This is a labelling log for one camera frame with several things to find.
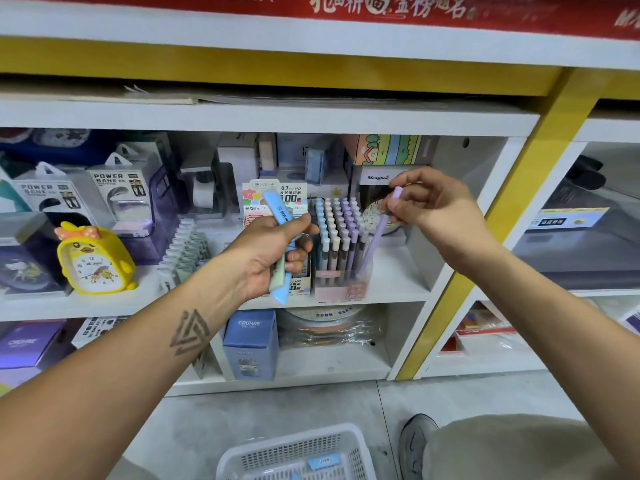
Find grey sneaker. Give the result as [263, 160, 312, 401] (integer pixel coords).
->
[398, 413, 441, 480]

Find flat cardboard sheets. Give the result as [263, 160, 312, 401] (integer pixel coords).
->
[125, 85, 541, 108]

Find purple box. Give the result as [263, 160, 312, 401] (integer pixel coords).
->
[0, 319, 69, 396]

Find person's left hand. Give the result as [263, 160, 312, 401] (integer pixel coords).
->
[225, 215, 321, 301]

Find tape dispenser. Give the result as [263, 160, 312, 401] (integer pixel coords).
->
[180, 149, 226, 216]

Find white plastic basket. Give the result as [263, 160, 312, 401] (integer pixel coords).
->
[216, 423, 377, 480]

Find person's left forearm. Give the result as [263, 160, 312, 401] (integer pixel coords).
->
[0, 279, 249, 480]

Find clear plastic tray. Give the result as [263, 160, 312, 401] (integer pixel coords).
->
[155, 219, 211, 291]

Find pastel sticky notes pack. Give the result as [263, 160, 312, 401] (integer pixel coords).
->
[342, 133, 436, 168]

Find yellow alarm clock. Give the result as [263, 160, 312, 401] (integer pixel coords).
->
[55, 221, 139, 295]

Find bundle of blue green packets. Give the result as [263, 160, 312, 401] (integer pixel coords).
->
[262, 189, 303, 306]

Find plastic wrapped items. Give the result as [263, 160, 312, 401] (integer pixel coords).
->
[600, 295, 640, 336]

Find white refill display box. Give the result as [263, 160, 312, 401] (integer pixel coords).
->
[242, 177, 313, 301]

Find stack of wrapped discs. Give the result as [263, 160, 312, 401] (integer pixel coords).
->
[278, 305, 381, 348]

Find blue small carton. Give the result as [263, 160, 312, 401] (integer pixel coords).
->
[222, 309, 280, 383]

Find white shelf with yellow trim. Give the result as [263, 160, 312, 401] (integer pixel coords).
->
[0, 0, 640, 396]

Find large white cardboard box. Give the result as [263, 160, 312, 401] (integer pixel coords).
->
[70, 315, 216, 381]

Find slim lilac capped packet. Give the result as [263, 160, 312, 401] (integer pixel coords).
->
[352, 187, 404, 281]

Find person's right hand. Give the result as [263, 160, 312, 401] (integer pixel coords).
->
[385, 167, 496, 274]

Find white hanging accessory box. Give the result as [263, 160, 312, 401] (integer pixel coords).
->
[12, 161, 101, 228]
[88, 145, 159, 236]

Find grey digital clock box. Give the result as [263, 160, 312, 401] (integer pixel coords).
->
[275, 135, 336, 186]

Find white round clock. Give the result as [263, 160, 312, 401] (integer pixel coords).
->
[360, 199, 403, 236]

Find red banner strip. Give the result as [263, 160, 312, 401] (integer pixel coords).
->
[30, 0, 640, 41]

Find purple translucent container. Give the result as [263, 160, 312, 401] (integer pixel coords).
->
[115, 159, 181, 266]

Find red white flat box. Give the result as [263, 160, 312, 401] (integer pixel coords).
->
[440, 305, 516, 354]

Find pile of lead refill packets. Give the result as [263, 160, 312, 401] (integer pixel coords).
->
[290, 453, 346, 480]

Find white tall box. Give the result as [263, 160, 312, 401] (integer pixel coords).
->
[217, 135, 259, 206]

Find clear boxed dark clock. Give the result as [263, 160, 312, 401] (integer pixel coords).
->
[0, 213, 66, 296]

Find person's right forearm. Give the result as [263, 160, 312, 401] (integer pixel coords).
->
[462, 243, 640, 480]

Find white long box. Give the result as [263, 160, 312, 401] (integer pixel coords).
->
[358, 167, 421, 191]

